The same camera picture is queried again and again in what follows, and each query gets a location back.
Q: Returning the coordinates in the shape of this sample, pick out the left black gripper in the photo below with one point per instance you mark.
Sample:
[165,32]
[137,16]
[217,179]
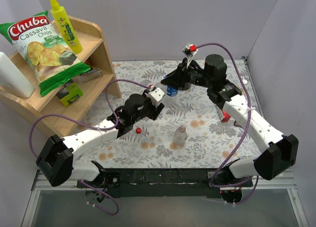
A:
[153,108]

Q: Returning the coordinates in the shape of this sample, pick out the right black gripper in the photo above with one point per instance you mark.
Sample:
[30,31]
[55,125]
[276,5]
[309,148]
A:
[181,74]

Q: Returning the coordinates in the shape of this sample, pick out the blue label water bottle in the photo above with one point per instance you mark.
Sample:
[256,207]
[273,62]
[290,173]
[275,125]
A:
[171,92]

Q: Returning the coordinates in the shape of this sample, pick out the red bottle cap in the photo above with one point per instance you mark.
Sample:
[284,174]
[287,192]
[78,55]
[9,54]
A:
[138,130]

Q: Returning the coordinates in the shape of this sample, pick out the red label cola bottle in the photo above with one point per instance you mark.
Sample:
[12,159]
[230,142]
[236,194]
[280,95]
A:
[180,136]

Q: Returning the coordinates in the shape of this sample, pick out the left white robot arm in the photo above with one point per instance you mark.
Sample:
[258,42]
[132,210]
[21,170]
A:
[58,158]

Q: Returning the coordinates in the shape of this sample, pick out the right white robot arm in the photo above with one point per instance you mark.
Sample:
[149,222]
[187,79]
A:
[278,151]

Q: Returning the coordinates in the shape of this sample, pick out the yellow squeeze bottle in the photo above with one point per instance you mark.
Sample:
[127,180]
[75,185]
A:
[65,27]

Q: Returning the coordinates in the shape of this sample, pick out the clear box on shelf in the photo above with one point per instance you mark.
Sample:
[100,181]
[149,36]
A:
[93,73]

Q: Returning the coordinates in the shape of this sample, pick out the floral table mat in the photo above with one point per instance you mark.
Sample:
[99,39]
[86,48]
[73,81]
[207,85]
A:
[188,133]

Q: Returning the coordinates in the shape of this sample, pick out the red toothpaste box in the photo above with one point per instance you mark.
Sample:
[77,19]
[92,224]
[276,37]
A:
[223,116]

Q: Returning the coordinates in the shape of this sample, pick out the green box on shelf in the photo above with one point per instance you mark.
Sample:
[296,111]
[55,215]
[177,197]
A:
[69,93]

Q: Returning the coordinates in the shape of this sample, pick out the green cassava chips bag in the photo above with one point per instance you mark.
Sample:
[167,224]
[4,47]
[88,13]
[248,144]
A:
[45,51]

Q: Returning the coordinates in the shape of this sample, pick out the white plastic container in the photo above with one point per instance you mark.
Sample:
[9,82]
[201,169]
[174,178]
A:
[12,80]

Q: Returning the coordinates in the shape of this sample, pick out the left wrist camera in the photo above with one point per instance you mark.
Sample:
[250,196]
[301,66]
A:
[156,96]

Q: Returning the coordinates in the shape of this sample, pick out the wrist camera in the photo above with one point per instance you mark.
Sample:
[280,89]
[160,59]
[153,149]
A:
[190,50]
[156,96]

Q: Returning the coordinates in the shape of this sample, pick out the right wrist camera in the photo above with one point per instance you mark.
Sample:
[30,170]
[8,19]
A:
[190,50]

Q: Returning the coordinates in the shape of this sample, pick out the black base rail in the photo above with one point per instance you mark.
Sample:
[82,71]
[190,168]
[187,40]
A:
[160,182]

